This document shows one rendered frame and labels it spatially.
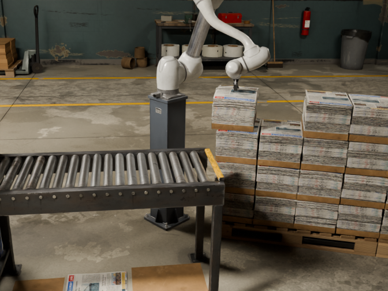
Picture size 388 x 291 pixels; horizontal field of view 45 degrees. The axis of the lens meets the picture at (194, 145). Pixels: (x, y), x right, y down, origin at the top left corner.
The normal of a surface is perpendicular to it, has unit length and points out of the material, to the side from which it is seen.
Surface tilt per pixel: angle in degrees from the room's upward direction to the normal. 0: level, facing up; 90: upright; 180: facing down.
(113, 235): 0
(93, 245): 0
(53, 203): 90
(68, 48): 90
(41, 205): 90
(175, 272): 0
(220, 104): 98
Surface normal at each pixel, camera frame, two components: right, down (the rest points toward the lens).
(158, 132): -0.69, 0.24
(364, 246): -0.18, 0.34
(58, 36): 0.15, 0.35
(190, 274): 0.03, -0.94
